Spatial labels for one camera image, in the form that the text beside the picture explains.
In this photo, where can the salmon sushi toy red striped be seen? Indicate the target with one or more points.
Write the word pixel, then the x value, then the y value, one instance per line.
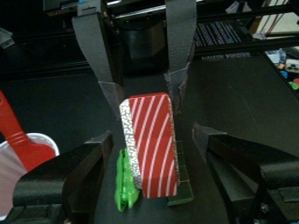
pixel 155 145

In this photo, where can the bright green sushi roll toy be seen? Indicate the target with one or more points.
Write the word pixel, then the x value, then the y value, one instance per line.
pixel 126 182

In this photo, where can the colourful small toy pile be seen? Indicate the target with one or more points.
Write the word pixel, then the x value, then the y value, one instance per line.
pixel 291 78

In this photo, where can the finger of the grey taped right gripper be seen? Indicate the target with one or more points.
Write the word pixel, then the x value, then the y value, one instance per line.
pixel 179 38
pixel 95 49

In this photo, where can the red toy spatula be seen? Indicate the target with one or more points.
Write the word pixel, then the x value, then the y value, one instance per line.
pixel 21 143

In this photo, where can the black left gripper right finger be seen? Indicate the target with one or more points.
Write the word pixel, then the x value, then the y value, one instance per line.
pixel 252 169

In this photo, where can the white small device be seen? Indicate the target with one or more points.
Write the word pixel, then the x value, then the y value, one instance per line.
pixel 292 65

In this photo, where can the black metal grille rack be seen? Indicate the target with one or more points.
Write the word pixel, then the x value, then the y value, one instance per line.
pixel 219 36

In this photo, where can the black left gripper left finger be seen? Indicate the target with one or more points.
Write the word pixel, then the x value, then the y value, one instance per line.
pixel 57 178

